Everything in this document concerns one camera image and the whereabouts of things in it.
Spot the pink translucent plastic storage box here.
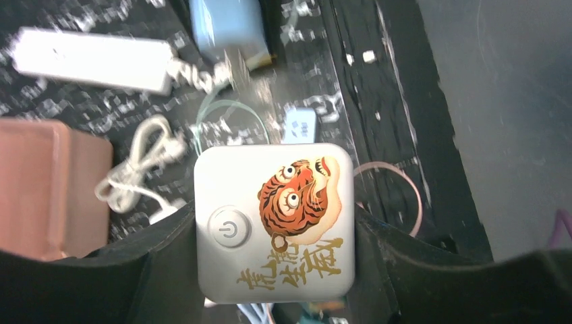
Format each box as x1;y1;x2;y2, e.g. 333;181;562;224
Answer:
1;117;113;261

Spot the white long power strip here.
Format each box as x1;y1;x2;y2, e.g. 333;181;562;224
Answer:
11;27;176;96

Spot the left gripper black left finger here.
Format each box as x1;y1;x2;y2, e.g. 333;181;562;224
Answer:
1;204;204;323

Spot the white cube charger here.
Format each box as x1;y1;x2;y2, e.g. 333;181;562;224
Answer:
194;143;356;304

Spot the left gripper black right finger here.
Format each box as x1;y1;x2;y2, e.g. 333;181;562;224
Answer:
348;208;571;323

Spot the thin white usb cable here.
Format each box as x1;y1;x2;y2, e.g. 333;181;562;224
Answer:
193;84;272;157

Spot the small light blue charger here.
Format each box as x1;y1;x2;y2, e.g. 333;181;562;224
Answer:
188;0;272;70

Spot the thin pink usb cable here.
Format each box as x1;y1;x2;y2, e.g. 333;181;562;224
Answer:
351;161;424;238

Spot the white power cord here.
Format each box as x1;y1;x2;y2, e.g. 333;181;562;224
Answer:
94;113;190;226

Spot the light blue power strip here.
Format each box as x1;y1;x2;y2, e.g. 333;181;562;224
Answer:
281;107;318;144

